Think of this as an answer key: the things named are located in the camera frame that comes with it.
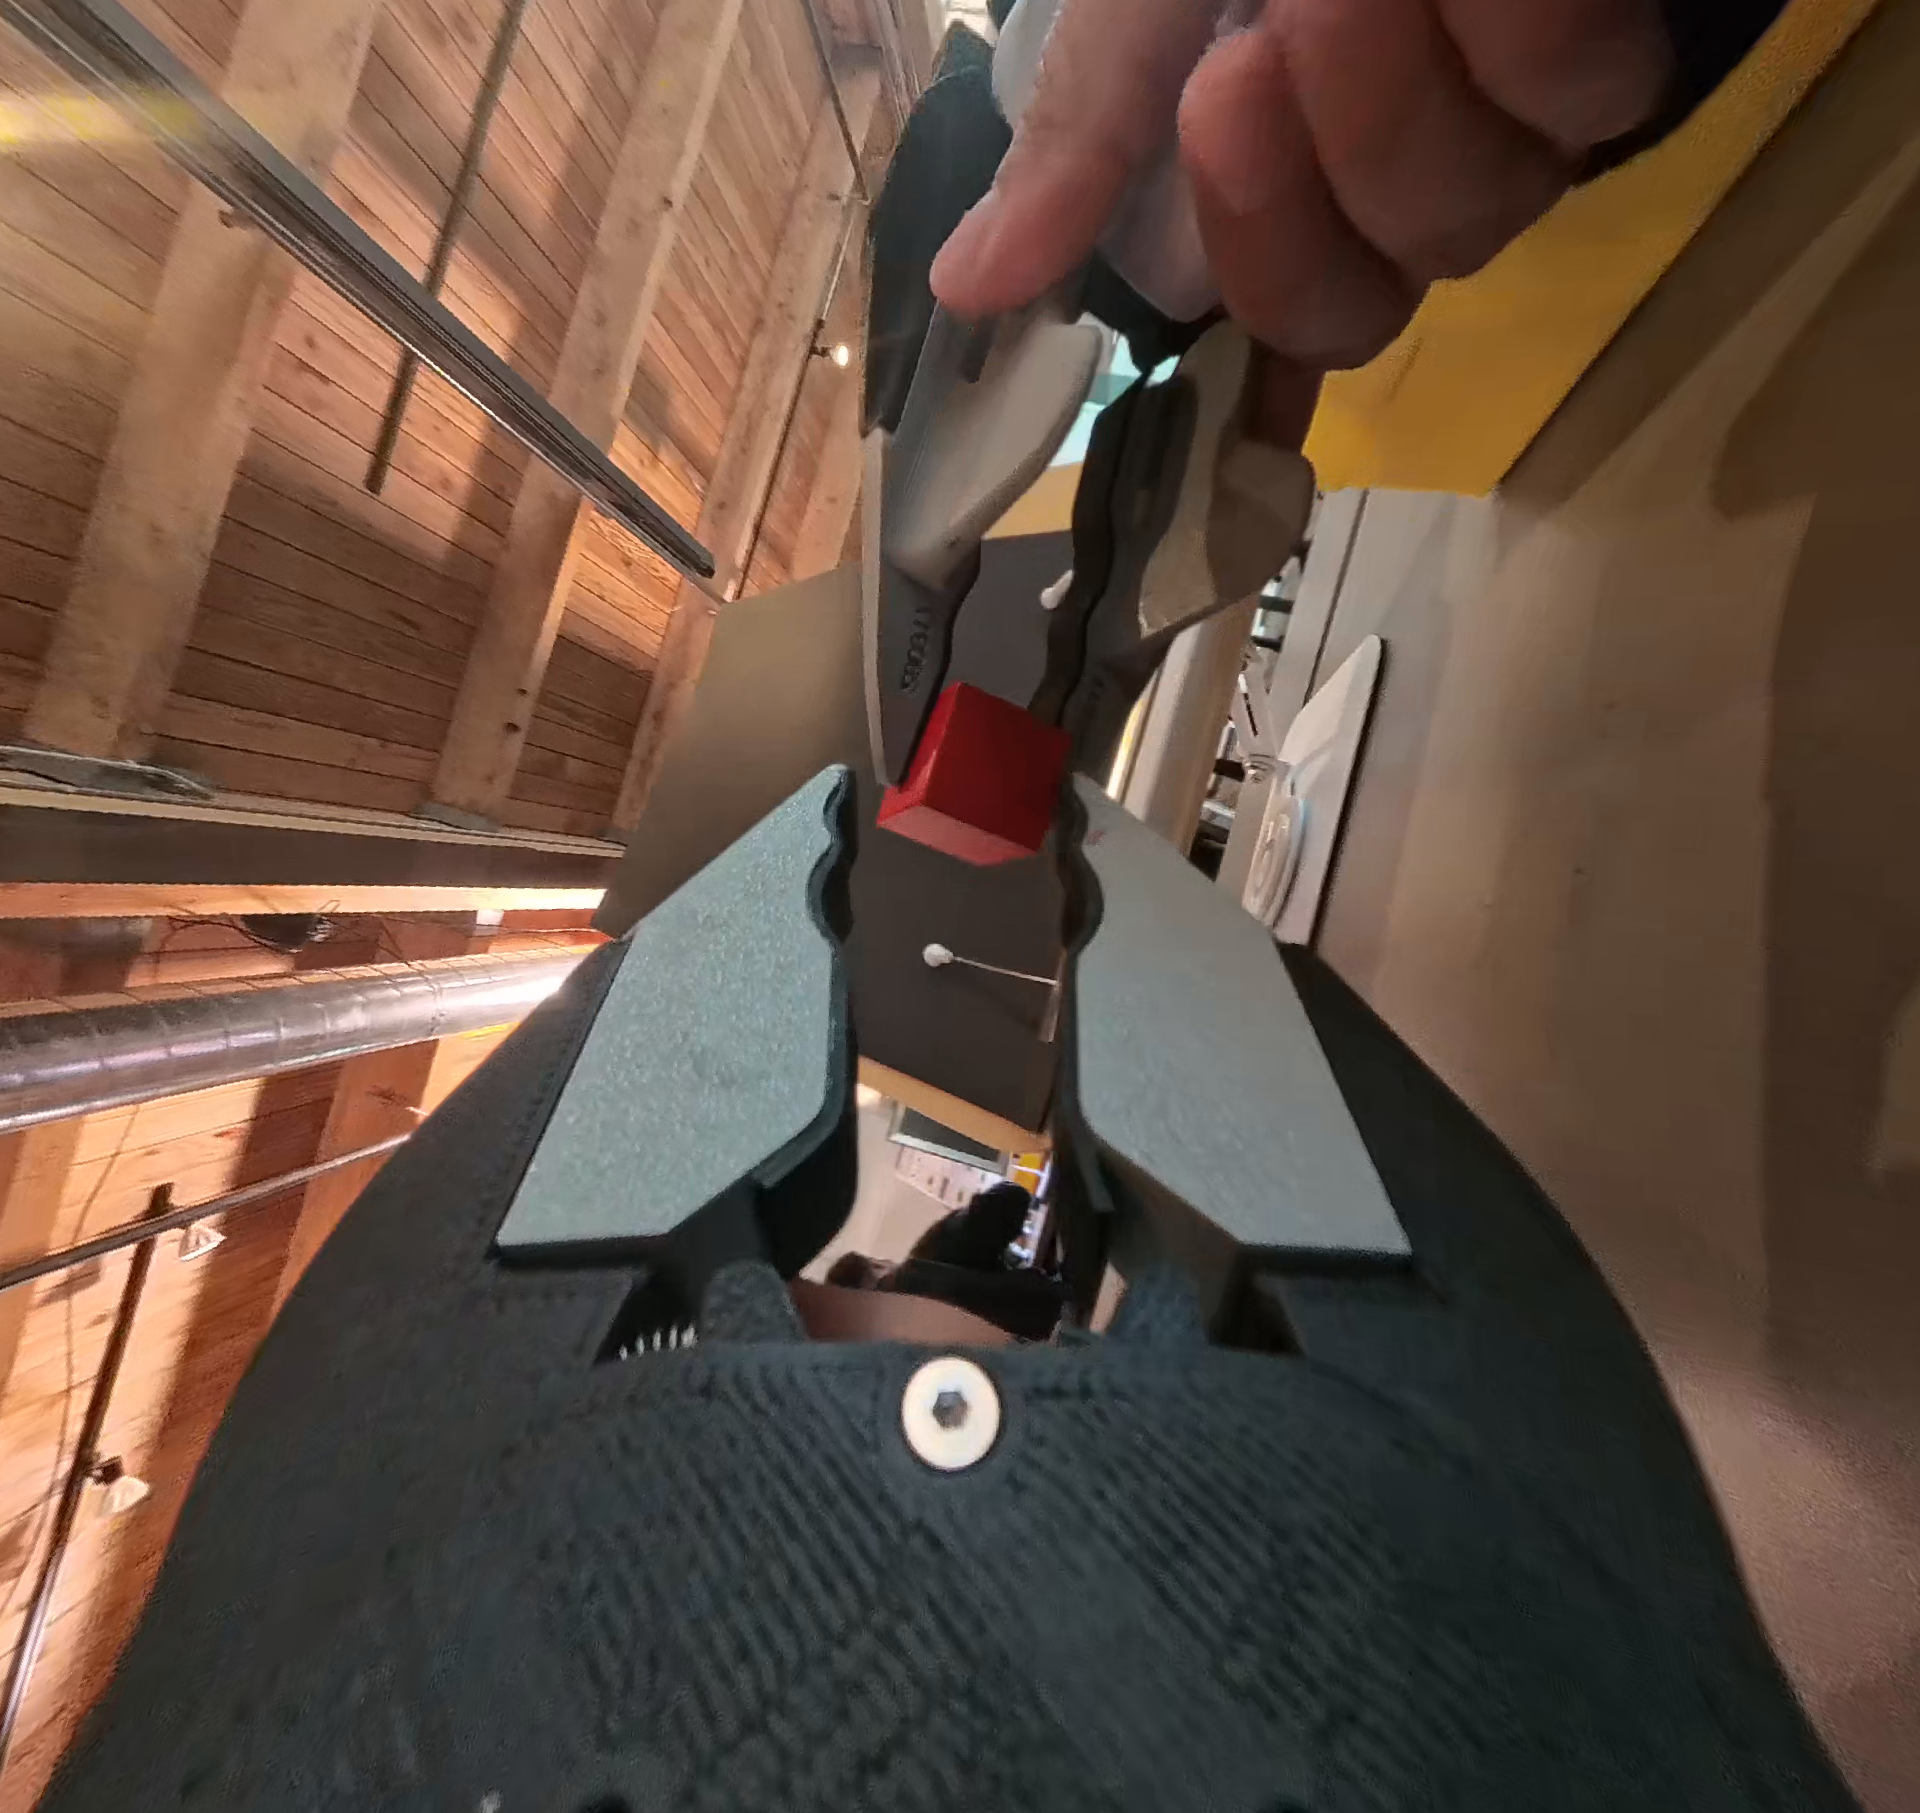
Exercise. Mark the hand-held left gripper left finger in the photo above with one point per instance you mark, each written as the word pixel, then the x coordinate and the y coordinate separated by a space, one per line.
pixel 683 1079

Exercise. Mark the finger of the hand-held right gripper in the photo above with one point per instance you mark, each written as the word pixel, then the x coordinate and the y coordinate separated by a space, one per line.
pixel 1186 554
pixel 916 645

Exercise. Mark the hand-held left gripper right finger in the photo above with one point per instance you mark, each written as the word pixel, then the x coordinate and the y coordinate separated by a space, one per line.
pixel 1215 1079

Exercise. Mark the red cube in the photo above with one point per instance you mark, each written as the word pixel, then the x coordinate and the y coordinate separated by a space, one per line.
pixel 976 777

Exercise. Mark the yellow plastic bin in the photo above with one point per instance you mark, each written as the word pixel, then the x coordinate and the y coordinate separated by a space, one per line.
pixel 1500 372

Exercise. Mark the person's right hand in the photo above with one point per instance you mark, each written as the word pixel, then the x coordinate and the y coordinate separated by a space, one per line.
pixel 1350 117

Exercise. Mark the black board white stand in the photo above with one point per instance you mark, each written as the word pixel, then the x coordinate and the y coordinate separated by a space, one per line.
pixel 930 1063

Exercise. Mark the black jacket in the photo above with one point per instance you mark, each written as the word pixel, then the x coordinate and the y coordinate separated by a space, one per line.
pixel 976 1244

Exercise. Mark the white track spotlight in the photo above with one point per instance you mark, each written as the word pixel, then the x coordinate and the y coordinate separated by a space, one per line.
pixel 204 1240
pixel 118 1488

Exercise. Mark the silver ceiling duct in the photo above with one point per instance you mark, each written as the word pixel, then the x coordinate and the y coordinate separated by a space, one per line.
pixel 226 1040

